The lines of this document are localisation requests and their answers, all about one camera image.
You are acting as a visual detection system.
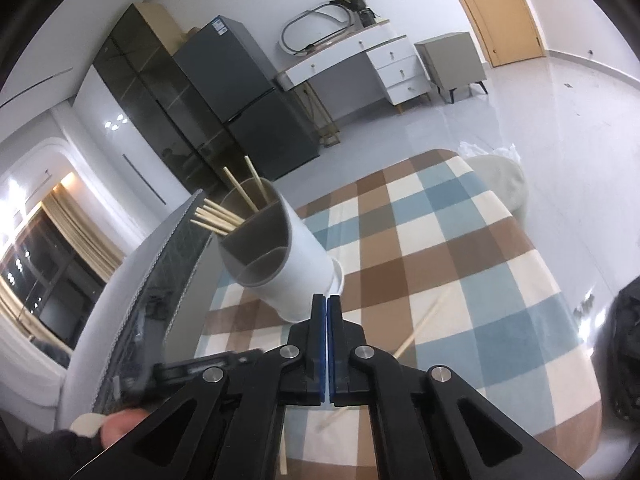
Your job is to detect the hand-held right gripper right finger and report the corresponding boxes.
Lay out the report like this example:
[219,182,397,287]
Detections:
[328,294,587,480]

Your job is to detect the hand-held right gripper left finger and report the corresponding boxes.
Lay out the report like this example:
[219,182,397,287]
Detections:
[70,292,328,480]

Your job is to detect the white and grey utensil holder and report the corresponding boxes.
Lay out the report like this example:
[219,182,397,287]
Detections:
[216,177,346,325]

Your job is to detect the pale wooden chopstick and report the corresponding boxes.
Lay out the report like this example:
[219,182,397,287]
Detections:
[316,292,448,432]

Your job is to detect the bundle of wooden chopsticks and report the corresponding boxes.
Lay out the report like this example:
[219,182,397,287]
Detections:
[190,156,268,236]

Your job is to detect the person's left forearm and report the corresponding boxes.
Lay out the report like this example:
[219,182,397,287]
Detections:
[20,427,108,480]

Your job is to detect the person's left hand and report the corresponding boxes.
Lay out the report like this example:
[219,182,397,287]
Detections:
[69,408,152,451]

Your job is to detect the grey quilted mattress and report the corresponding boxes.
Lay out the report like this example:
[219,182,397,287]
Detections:
[56,189,217,433]

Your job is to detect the checkered tablecloth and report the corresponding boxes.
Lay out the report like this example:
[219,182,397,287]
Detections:
[192,149,603,480]

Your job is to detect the dark window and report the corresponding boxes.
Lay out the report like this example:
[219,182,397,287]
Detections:
[0,195,108,356]

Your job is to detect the beige curtain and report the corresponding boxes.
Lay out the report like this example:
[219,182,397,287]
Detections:
[42,172,126,286]

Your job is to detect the gold metal stool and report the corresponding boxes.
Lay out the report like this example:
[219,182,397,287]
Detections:
[295,82,342,148]

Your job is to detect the beige rounded cushion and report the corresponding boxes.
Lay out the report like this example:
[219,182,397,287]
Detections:
[467,154,528,226]

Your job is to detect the clear plastic bag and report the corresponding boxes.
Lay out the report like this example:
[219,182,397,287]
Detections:
[457,141,522,163]

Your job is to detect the white glossy wardrobe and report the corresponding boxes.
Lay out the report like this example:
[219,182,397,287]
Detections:
[70,65,201,211]

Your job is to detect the dark grey refrigerator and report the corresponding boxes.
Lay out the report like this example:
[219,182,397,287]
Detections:
[172,15,321,183]

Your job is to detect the dark glass cabinet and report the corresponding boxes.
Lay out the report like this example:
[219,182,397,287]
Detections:
[91,2,251,201]

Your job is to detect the dark cloth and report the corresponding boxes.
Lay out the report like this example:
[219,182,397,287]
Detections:
[612,274,640,423]

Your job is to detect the white dressing table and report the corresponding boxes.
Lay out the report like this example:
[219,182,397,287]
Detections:
[276,19,433,116]

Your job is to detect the grey nightstand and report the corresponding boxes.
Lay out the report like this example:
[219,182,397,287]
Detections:
[414,31,488,105]

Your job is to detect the oval mirror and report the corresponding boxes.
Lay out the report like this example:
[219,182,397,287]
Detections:
[280,0,362,56]

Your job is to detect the beige wooden cabinet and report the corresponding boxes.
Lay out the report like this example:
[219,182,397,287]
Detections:
[132,2,193,56]

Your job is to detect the black and green bag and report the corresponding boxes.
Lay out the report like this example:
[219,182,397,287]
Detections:
[327,0,377,28]

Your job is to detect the wooden door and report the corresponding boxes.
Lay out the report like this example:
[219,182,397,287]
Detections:
[434,0,545,68]

